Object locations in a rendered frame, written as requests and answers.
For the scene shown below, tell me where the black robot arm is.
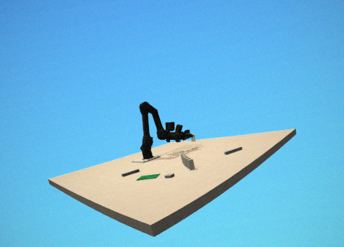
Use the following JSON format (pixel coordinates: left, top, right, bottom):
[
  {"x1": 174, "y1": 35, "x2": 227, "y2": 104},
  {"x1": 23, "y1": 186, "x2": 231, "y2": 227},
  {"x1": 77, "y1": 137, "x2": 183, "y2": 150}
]
[{"x1": 139, "y1": 101, "x2": 183, "y2": 160}]

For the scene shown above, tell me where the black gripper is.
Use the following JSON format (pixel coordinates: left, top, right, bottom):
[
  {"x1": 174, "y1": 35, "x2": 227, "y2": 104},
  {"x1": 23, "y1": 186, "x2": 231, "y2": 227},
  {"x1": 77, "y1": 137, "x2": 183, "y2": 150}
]
[{"x1": 173, "y1": 129, "x2": 194, "y2": 143}]

